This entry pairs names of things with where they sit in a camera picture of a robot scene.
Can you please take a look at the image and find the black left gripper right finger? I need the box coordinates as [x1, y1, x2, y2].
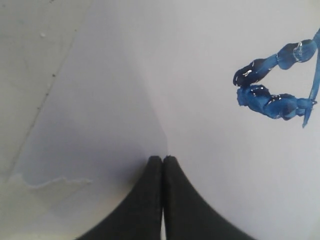
[162, 155, 253, 240]

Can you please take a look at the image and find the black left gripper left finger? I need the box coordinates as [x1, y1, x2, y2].
[79, 156, 163, 240]

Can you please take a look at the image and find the white paper sheet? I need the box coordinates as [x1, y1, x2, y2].
[12, 0, 320, 240]

